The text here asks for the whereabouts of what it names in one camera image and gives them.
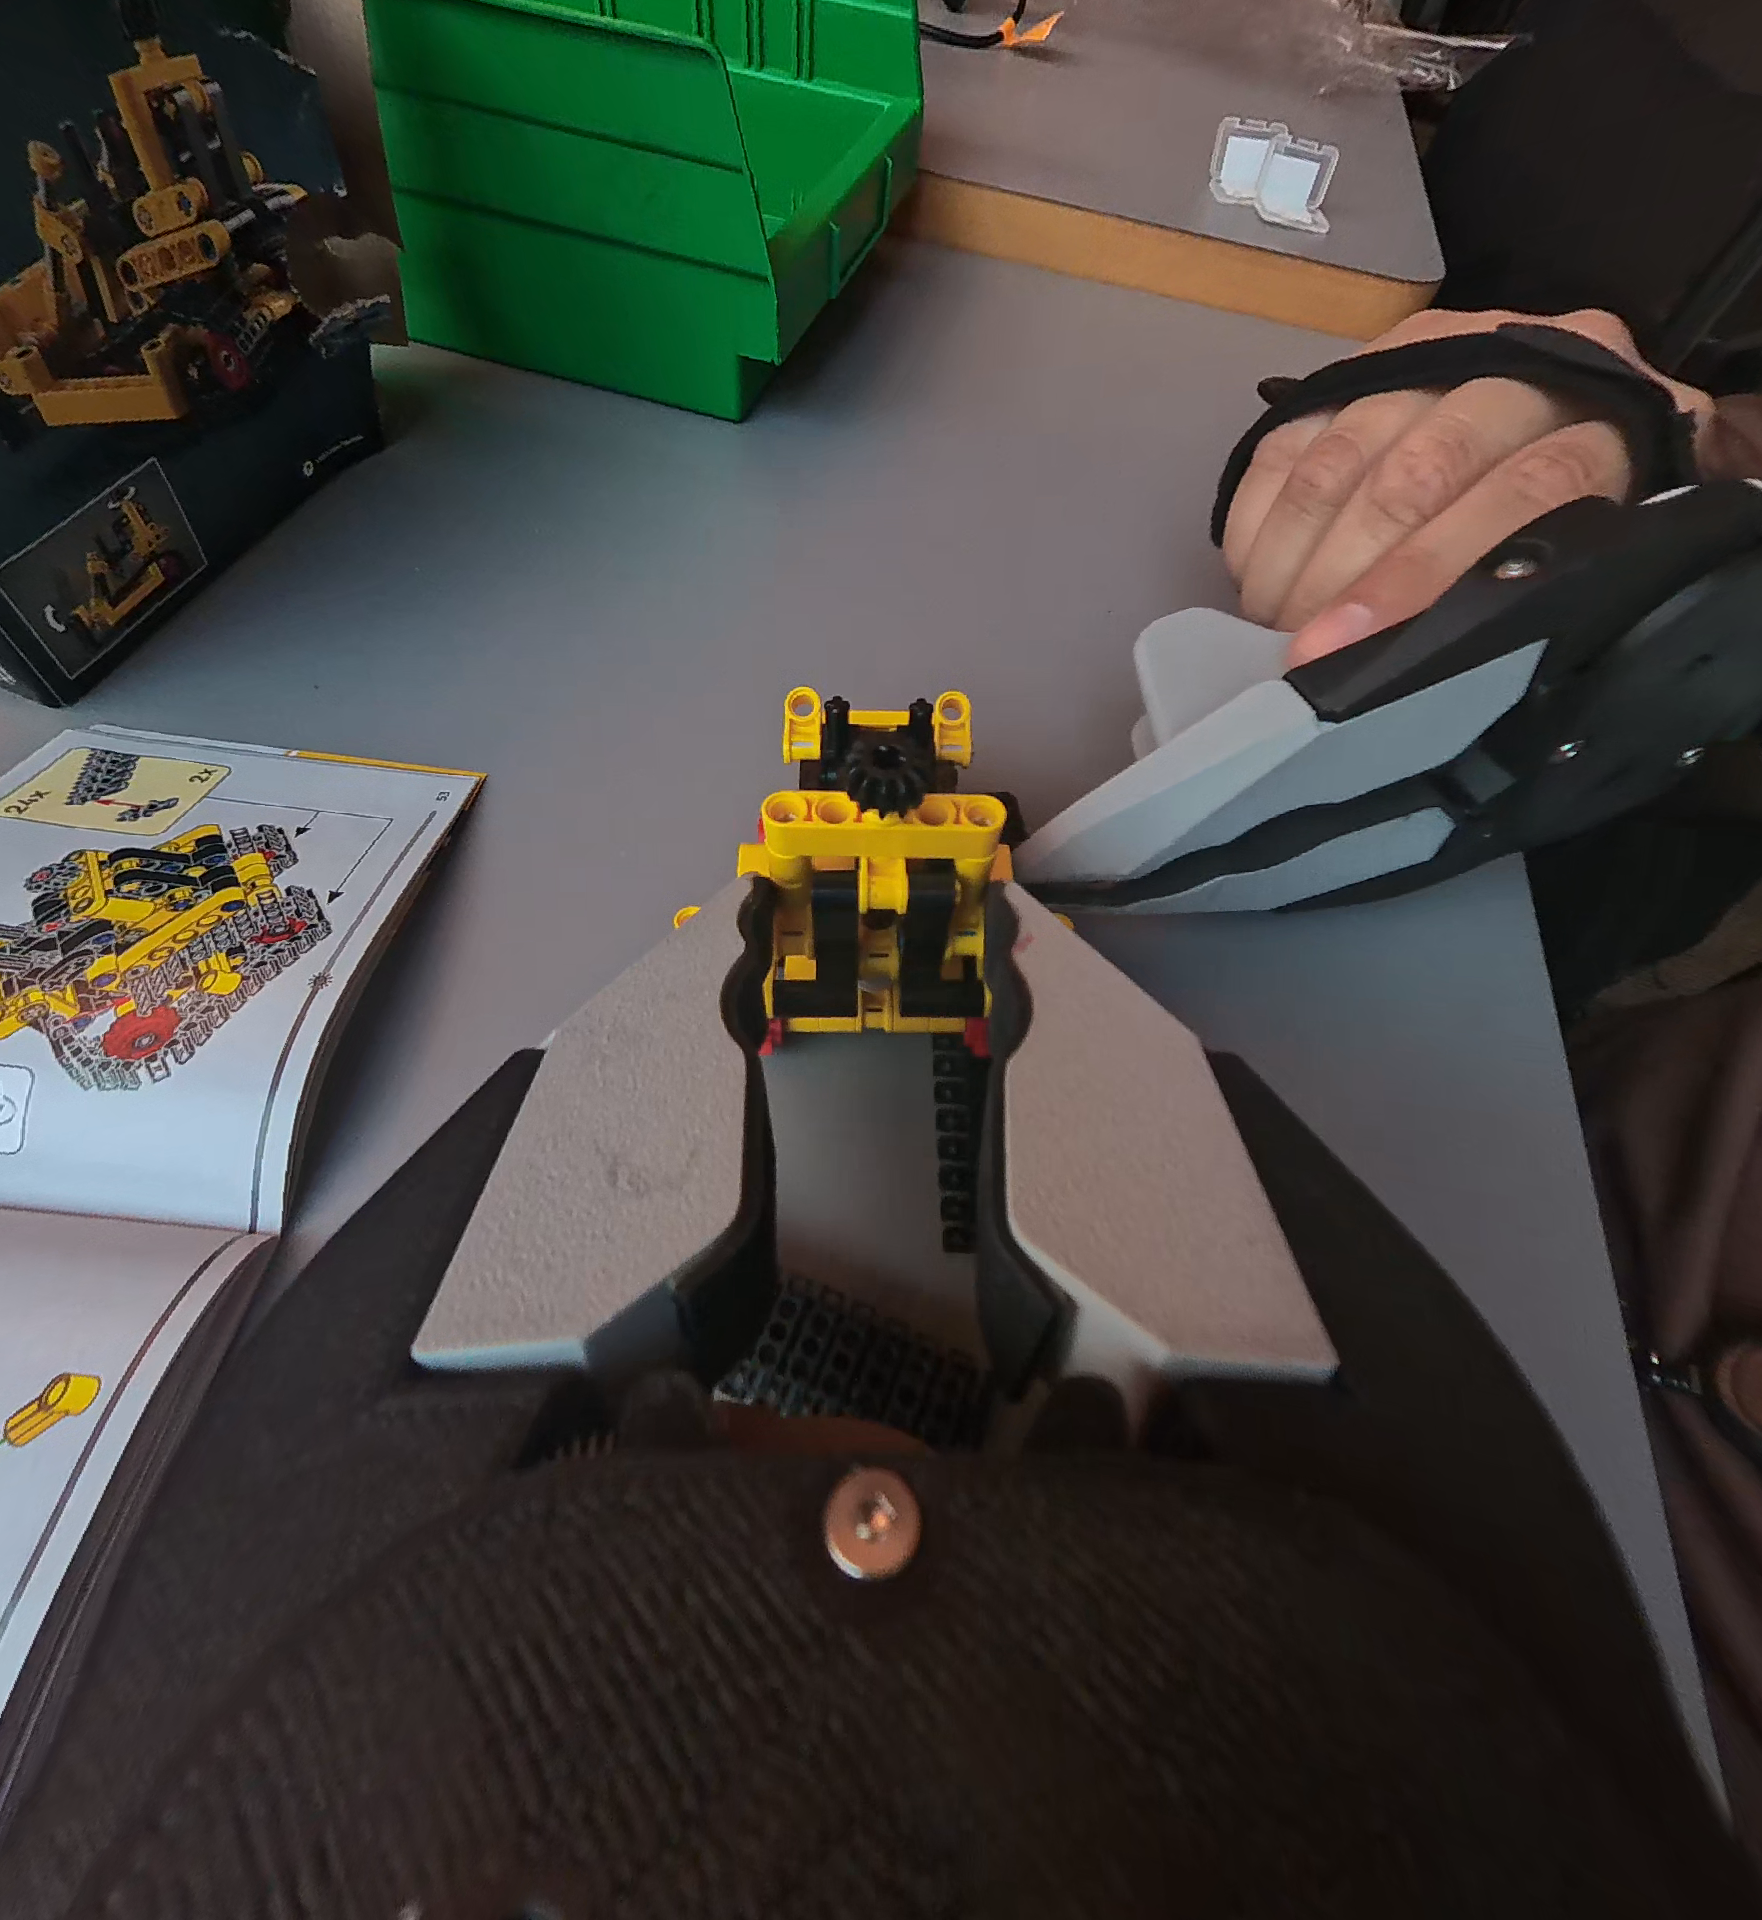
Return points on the black lego track strip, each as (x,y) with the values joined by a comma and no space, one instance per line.
(964,1157)
(850,1365)

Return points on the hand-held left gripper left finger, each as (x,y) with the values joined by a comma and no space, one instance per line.
(610,1171)

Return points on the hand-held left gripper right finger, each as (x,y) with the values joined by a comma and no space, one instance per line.
(1152,1185)

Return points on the small clear plastic case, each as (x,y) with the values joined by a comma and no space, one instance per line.
(1300,185)
(1240,162)

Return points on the black lego set box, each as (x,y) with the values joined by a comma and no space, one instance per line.
(219,450)

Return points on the dark chair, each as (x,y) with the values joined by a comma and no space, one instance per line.
(1601,149)

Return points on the person's right hand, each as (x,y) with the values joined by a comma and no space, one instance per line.
(1421,480)

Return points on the green plastic bin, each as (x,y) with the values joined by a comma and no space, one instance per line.
(567,224)

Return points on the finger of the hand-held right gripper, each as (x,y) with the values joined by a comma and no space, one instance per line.
(1300,874)
(1271,781)

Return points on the yellow lego bulldozer model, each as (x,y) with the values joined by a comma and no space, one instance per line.
(821,864)

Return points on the lego instruction booklet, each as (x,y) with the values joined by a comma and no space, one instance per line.
(385,856)

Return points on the clear plastic bag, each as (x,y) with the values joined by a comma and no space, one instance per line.
(1345,36)

